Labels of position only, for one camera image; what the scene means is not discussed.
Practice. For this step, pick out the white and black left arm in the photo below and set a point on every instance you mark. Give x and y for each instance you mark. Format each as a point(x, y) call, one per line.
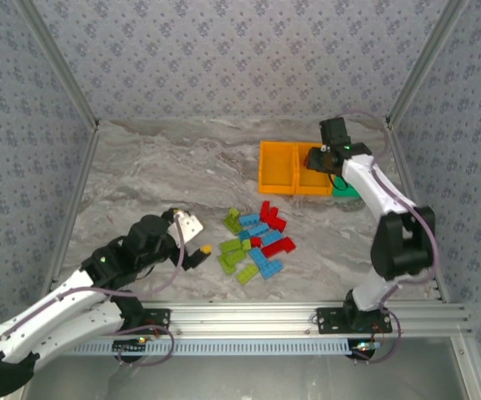
point(36, 333)

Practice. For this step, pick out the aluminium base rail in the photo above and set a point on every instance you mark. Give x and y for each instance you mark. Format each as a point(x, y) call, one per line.
point(244, 316)

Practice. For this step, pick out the green plastic bin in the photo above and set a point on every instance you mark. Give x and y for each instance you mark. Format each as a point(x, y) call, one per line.
point(344, 193)

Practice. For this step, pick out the aluminium table side rail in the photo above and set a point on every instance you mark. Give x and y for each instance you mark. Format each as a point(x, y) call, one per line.
point(402, 166)
point(73, 208)

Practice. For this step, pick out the small red lego brick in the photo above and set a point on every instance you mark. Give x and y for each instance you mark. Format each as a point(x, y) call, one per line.
point(256, 241)

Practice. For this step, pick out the red L-shaped lego piece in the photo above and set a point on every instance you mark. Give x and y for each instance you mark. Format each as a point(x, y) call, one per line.
point(278, 246)

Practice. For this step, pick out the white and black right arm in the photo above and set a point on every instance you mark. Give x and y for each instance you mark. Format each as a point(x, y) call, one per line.
point(365, 187)

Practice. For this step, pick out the small controller board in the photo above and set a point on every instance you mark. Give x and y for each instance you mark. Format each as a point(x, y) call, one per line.
point(363, 346)
point(129, 345)

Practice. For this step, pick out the aluminium frame post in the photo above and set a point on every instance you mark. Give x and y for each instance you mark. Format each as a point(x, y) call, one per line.
point(58, 62)
point(425, 62)
point(471, 366)

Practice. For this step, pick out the small blue lego brick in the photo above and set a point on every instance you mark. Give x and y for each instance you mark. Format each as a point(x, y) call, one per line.
point(244, 235)

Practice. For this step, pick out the small green lego brick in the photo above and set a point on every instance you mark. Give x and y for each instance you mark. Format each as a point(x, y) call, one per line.
point(233, 212)
point(246, 244)

